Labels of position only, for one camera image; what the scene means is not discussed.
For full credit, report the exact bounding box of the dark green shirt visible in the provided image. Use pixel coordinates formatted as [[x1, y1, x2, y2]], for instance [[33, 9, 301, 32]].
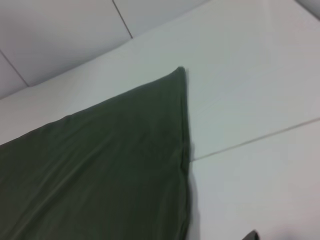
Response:
[[0, 66, 260, 240]]

